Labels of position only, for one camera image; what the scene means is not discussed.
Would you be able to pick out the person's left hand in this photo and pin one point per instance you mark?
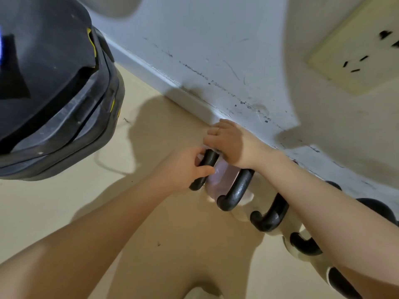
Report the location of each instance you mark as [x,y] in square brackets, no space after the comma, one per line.
[177,171]

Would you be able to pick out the person's right hand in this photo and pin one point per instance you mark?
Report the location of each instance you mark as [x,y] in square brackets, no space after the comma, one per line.
[238,144]

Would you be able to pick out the person's right middle finger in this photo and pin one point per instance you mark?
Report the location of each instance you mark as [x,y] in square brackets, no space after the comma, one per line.
[212,140]

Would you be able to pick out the person's right little finger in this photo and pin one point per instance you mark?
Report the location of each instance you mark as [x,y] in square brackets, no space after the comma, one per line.
[227,122]

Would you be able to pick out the person's left thumb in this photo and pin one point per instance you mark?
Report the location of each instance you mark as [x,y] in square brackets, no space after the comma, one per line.
[205,171]

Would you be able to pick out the person's right forearm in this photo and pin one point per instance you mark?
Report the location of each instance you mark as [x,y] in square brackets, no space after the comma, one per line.
[330,221]

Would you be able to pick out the person's left forearm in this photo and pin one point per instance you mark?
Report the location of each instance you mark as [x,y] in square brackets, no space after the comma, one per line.
[87,239]

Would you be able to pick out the white baseboard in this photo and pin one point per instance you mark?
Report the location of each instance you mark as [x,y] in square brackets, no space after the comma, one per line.
[187,97]

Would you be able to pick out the black round weight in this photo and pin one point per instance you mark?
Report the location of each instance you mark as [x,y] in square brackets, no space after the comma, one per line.
[334,185]
[378,210]

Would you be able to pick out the cream wall socket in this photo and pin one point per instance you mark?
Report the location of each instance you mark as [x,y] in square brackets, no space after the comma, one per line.
[358,46]

